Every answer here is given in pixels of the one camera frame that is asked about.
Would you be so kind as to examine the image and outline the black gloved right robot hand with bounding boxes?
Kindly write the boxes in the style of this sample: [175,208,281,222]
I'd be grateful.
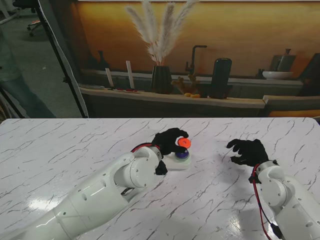
[226,138,270,168]

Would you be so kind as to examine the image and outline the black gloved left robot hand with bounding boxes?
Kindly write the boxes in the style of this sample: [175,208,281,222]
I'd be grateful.
[152,127,190,157]

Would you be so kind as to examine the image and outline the small orange ring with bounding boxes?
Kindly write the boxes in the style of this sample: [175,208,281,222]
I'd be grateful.
[177,137,192,149]

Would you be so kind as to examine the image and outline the medium blue ring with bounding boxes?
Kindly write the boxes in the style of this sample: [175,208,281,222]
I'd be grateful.
[174,149,189,161]

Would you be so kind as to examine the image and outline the white Hanoi tower base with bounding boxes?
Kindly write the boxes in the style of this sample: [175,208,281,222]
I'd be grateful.
[163,149,192,172]

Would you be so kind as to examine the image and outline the brown coral figurine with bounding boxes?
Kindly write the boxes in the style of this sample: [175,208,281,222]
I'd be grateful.
[170,73,201,95]

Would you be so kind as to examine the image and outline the dark ribbed vase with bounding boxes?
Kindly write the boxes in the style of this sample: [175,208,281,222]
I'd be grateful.
[150,65,174,95]

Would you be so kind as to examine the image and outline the short wooden counter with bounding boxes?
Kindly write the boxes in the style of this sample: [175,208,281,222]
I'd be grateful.
[262,94,320,106]

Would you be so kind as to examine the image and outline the tray with red pieces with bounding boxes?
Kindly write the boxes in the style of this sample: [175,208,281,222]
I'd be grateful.
[107,87,145,94]

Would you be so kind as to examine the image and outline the tall white candle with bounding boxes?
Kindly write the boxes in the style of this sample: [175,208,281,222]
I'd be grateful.
[125,60,136,90]

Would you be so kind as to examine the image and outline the tall black cylinder appliance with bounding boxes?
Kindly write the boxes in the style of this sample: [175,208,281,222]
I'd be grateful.
[209,57,233,100]

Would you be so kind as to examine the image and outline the white bowl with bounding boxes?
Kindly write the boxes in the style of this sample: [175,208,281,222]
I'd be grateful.
[262,71,294,81]

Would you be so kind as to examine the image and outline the short white candle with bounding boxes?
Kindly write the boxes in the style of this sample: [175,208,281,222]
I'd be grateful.
[104,67,115,88]

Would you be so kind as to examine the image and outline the black kitchen faucet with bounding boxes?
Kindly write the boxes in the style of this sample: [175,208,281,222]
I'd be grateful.
[185,45,208,76]

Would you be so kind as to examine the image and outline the stack of plates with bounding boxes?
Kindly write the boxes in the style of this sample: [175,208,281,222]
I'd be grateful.
[78,83,106,91]

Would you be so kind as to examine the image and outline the dark angular box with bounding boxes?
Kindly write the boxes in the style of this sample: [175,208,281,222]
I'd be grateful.
[298,52,320,97]

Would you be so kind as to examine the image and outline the grey board with bottle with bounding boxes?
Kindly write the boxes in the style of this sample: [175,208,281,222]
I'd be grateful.
[269,48,297,72]

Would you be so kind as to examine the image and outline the tall dark glass bottle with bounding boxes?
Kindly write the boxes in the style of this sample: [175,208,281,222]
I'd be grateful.
[96,50,110,71]

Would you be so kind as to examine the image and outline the white pampas grass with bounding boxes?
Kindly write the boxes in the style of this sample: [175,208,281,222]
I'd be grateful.
[124,0,200,67]

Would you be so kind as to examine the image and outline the squat dark glass bottle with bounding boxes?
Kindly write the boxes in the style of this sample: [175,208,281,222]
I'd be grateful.
[86,53,99,71]

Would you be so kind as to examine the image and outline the black tripod stand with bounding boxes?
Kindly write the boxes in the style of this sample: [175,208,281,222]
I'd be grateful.
[34,0,88,118]
[0,87,26,119]

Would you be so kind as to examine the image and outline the orange kitchen backdrop banner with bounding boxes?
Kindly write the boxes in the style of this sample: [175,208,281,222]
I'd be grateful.
[41,0,320,118]

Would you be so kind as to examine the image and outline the office chair base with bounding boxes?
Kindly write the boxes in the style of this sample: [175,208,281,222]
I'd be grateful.
[26,19,44,37]

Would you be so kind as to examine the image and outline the red left arm cable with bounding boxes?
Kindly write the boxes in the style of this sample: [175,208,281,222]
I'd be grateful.
[130,143,161,154]

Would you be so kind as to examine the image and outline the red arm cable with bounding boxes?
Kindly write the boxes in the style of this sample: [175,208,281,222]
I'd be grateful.
[130,143,161,154]
[251,163,284,240]

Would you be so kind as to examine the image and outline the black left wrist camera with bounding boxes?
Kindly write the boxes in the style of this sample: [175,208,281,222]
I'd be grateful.
[154,161,169,176]

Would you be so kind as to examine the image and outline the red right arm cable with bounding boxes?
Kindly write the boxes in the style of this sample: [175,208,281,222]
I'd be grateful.
[251,163,284,240]

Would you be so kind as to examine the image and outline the white desk frame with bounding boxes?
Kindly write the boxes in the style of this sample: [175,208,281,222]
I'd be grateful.
[0,0,21,25]

